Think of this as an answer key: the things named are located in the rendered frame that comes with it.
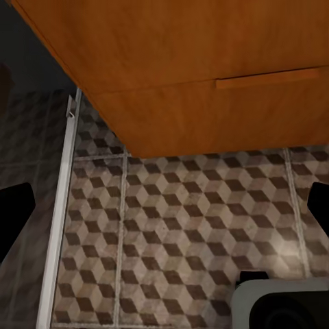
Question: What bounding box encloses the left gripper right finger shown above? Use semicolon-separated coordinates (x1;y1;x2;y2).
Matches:
307;182;329;236

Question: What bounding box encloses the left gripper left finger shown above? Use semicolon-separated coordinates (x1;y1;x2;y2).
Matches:
0;182;36;264

